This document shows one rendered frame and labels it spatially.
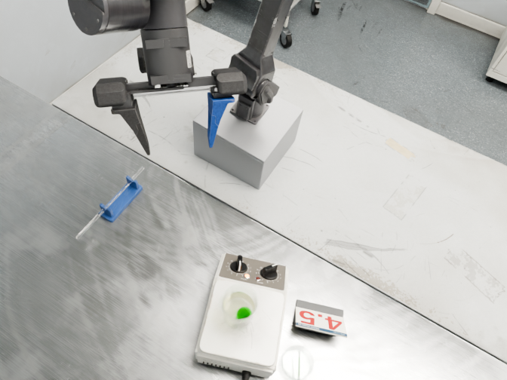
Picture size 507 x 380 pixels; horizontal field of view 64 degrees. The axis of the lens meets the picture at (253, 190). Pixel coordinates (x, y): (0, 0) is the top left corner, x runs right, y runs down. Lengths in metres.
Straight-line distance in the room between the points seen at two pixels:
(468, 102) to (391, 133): 1.78
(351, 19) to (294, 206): 2.39
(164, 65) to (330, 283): 0.52
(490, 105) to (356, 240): 2.13
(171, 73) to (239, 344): 0.41
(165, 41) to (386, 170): 0.66
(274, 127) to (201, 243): 0.29
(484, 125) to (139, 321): 2.36
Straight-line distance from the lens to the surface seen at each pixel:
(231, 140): 0.83
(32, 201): 0.95
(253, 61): 0.77
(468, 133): 2.66
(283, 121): 0.89
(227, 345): 0.67
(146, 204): 0.88
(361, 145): 1.04
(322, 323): 0.77
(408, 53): 3.02
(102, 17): 0.46
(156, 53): 0.52
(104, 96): 0.52
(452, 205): 1.03
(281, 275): 0.76
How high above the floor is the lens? 1.64
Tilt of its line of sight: 56 degrees down
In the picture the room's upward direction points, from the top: 10 degrees clockwise
